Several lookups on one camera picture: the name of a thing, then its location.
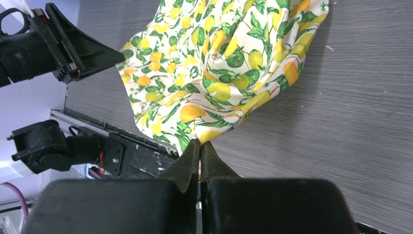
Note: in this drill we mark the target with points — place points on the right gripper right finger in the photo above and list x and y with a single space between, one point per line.
232 204

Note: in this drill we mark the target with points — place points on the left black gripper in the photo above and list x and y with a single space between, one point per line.
69 54

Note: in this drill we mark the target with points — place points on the yellow floral garment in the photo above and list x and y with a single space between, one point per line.
200 67

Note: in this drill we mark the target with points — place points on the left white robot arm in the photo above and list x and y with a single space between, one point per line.
36 63

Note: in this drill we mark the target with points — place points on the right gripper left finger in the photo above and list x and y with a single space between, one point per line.
162 205

